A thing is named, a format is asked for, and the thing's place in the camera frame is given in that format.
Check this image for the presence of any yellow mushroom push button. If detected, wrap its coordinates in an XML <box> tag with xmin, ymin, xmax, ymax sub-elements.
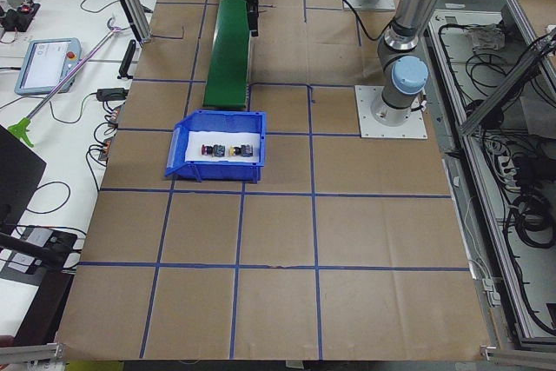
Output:
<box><xmin>229</xmin><ymin>144</ymin><xmax>254</xmax><ymax>158</ymax></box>

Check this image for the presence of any red mushroom push button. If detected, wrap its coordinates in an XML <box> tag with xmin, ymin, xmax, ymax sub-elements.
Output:
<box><xmin>201</xmin><ymin>144</ymin><xmax>226</xmax><ymax>158</ymax></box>

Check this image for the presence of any green conveyor belt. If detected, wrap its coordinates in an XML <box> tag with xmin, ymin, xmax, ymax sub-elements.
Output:
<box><xmin>203</xmin><ymin>0</ymin><xmax>250</xmax><ymax>109</ymax></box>

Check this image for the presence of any blue left plastic bin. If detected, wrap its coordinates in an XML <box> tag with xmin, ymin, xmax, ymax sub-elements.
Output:
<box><xmin>165</xmin><ymin>110</ymin><xmax>267</xmax><ymax>183</ymax></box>

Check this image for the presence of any white foam pad left bin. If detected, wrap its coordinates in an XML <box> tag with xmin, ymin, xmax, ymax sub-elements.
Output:
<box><xmin>184</xmin><ymin>131</ymin><xmax>261</xmax><ymax>162</ymax></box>

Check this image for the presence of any black power adapter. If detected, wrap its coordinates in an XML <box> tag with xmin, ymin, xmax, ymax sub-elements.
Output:
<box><xmin>96</xmin><ymin>88</ymin><xmax>129</xmax><ymax>103</ymax></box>

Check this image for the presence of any teach pendant tablet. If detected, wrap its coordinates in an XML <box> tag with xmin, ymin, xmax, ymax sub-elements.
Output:
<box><xmin>14</xmin><ymin>37</ymin><xmax>82</xmax><ymax>96</ymax></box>

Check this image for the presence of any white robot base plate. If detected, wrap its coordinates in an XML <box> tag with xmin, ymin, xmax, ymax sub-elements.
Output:
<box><xmin>354</xmin><ymin>85</ymin><xmax>427</xmax><ymax>140</ymax></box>

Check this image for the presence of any green handled reach grabber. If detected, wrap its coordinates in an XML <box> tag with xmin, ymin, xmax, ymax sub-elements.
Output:
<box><xmin>7</xmin><ymin>17</ymin><xmax>126</xmax><ymax>148</ymax></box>

